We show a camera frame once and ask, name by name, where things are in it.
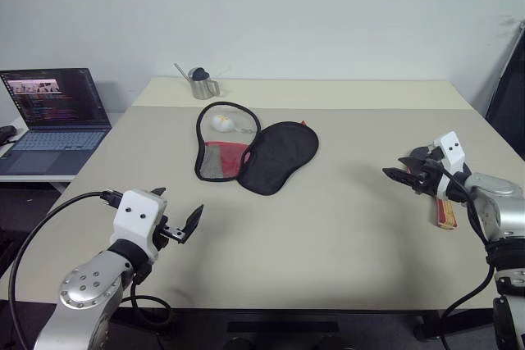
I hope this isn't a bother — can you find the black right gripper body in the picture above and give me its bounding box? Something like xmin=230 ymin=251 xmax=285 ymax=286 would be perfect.
xmin=413 ymin=148 xmax=445 ymax=196

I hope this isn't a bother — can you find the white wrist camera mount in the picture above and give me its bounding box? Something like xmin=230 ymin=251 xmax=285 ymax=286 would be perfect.
xmin=428 ymin=131 xmax=473 ymax=200
xmin=111 ymin=189 xmax=169 ymax=263

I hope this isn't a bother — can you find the black panel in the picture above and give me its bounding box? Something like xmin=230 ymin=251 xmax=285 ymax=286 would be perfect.
xmin=485 ymin=20 xmax=525 ymax=150

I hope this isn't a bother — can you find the open grey laptop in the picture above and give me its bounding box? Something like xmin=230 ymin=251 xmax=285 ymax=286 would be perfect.
xmin=0 ymin=66 xmax=114 ymax=177

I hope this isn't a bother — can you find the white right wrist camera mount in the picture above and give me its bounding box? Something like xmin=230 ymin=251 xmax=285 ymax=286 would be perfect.
xmin=428 ymin=131 xmax=473 ymax=200

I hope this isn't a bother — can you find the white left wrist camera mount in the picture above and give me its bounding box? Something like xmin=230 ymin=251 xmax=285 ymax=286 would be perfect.
xmin=111 ymin=189 xmax=169 ymax=263

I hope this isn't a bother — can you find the black table frame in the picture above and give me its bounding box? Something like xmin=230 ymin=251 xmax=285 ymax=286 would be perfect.
xmin=110 ymin=308 xmax=444 ymax=343

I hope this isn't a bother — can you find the black mesh pouch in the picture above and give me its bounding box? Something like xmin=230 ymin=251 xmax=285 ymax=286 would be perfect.
xmin=194 ymin=100 xmax=320 ymax=197

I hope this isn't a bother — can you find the black object beside laptop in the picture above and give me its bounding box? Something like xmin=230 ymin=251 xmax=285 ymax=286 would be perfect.
xmin=0 ymin=125 xmax=20 ymax=146

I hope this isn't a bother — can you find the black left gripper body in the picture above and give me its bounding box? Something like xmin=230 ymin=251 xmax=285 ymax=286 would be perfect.
xmin=153 ymin=213 xmax=189 ymax=251

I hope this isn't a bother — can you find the white plush duck keychain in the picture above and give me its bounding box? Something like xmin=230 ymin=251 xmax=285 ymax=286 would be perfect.
xmin=210 ymin=113 xmax=253 ymax=135

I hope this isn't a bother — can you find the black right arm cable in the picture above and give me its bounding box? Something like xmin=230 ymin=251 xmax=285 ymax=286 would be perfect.
xmin=426 ymin=159 xmax=500 ymax=350

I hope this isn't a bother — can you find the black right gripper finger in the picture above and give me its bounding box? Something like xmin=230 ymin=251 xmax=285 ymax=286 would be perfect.
xmin=396 ymin=146 xmax=428 ymax=169
xmin=381 ymin=166 xmax=420 ymax=189

